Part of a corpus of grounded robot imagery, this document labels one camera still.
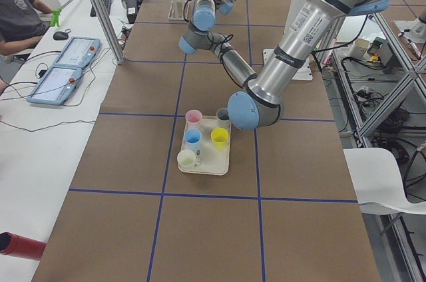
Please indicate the cream white plastic cup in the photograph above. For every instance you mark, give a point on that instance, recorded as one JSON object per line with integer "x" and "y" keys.
{"x": 186, "y": 160}

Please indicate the grey plastic cup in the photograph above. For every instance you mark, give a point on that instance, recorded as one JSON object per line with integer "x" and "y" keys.
{"x": 222, "y": 118}

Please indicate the yellow plastic cup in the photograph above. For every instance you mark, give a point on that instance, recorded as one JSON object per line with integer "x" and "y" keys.
{"x": 219, "y": 138}

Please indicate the pink plastic cup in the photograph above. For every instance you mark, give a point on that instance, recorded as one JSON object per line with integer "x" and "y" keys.
{"x": 193, "y": 119}

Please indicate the cream plastic tray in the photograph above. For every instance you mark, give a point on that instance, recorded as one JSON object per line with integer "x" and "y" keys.
{"x": 209, "y": 160}

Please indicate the upper teach pendant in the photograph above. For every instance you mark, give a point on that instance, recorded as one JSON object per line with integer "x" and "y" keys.
{"x": 78, "y": 52}

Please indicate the teach pendant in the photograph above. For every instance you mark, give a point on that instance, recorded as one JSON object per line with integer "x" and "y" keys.
{"x": 56, "y": 85}
{"x": 78, "y": 52}

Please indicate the lower teach pendant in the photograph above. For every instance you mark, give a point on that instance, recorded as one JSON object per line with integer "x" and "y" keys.
{"x": 56, "y": 85}

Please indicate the black keyboard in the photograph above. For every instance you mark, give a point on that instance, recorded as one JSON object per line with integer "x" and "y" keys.
{"x": 101, "y": 1}

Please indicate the black computer mouse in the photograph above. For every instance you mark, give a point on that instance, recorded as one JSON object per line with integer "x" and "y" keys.
{"x": 61, "y": 35}

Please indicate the white plastic chair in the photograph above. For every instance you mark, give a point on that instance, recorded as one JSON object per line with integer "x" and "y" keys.
{"x": 378, "y": 183}

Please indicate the seated person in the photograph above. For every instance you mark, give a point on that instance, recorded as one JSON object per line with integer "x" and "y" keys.
{"x": 21, "y": 27}

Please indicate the red cylinder bottle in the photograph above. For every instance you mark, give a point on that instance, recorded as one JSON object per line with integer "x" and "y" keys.
{"x": 23, "y": 247}

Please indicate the aluminium frame post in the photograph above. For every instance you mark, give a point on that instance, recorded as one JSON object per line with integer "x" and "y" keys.
{"x": 108, "y": 30}

